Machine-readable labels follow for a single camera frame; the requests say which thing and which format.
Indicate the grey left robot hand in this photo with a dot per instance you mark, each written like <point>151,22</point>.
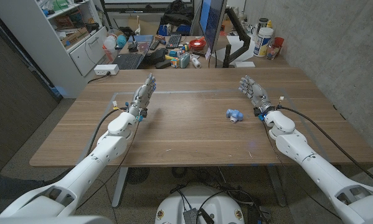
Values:
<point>142,98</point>

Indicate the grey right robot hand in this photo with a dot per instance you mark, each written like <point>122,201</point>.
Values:
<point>257,95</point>

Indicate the blue toy camera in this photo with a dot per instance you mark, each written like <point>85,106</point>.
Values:
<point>234,114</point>

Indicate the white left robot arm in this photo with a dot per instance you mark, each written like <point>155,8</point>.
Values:
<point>89,165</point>

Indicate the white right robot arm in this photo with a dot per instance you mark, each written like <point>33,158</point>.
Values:
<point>317,168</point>

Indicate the white flat box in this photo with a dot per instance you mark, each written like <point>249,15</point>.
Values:
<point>244,64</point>

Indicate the wooden back desk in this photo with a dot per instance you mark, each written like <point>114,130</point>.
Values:
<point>267,62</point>

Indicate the black laptop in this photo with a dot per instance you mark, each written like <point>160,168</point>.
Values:
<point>128,60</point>

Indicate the black flat case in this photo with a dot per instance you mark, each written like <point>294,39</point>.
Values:
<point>163,64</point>

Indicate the black pouch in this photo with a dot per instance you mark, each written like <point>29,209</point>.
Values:
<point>158,56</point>

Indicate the white power strip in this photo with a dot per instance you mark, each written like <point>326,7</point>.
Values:
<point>106,69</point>

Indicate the colourful cube toy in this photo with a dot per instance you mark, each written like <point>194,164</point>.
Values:
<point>174,63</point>

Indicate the white wipes canister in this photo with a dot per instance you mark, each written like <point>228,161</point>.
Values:
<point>262,42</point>

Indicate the white paper sheet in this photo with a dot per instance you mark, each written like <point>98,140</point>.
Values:
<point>236,43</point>

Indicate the red plastic cup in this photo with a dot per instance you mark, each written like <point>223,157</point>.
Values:
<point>278,42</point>

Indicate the teal small box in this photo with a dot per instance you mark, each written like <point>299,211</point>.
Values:
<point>184,60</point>

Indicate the teal yarn ball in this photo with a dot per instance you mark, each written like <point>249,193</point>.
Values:
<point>121,40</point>

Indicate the clear plastic jug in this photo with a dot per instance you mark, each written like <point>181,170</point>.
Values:
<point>110,42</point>

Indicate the white small roll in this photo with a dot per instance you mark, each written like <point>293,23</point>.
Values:
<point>196,63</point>

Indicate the black keyboard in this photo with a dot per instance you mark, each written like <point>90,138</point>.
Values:
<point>173,41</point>

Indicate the yellow bottle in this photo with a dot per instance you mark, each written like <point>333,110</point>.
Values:
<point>269,24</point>

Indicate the red bowl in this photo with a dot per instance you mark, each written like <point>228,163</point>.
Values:
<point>197,45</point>

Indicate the black round floor fan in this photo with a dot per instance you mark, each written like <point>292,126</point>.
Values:
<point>138,175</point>

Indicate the blue plastic crate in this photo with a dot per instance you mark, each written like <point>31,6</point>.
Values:
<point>183,29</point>

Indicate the black computer monitor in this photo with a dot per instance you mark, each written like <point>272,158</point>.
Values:
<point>212,21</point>

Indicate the black bag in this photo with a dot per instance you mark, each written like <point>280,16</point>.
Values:
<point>177,14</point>

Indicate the cardboard box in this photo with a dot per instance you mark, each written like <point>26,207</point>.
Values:
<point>74,36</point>

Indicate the grey metal table leg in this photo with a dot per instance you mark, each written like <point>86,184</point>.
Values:
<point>276,186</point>
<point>119,189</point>

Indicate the white shelf cabinet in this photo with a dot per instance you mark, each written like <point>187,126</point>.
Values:
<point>49,46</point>

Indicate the white robot torso base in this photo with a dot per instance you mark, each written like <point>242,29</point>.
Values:
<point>217,208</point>

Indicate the person leg dark trousers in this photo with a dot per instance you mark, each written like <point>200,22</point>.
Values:
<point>15,186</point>

